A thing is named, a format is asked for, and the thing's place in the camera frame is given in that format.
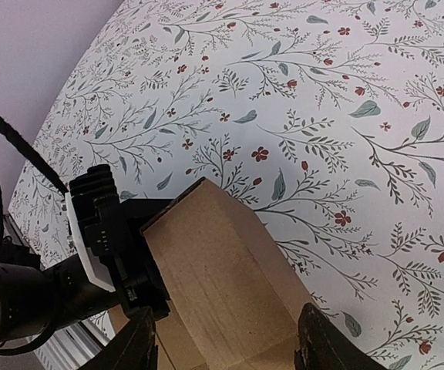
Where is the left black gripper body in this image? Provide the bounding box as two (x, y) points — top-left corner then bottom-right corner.
(0, 199), (170, 342)

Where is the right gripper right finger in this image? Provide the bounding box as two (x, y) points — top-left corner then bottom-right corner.
(294, 303), (385, 370)

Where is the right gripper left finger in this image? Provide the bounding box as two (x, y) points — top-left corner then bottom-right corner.
(79, 308), (158, 370)

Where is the brown cardboard box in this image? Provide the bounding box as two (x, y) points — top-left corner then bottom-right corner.
(108, 176), (319, 370)

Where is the floral patterned table mat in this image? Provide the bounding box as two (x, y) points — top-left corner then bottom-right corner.
(8, 0), (444, 370)

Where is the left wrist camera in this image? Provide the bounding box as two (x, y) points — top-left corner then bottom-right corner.
(65, 164), (125, 293)

